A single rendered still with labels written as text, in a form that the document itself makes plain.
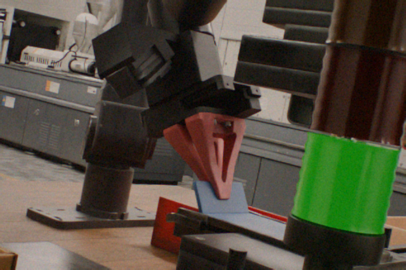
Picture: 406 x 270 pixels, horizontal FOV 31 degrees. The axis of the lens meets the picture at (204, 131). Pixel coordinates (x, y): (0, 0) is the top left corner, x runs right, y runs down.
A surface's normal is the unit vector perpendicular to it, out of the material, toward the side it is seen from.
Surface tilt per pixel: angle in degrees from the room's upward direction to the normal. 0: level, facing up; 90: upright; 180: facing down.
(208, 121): 81
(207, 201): 60
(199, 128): 109
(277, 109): 90
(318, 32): 90
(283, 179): 90
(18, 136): 90
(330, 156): 104
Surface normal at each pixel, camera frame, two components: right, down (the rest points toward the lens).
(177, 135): -0.51, 0.27
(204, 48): 0.74, -0.33
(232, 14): -0.66, -0.09
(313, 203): -0.61, -0.33
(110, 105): 0.28, -0.07
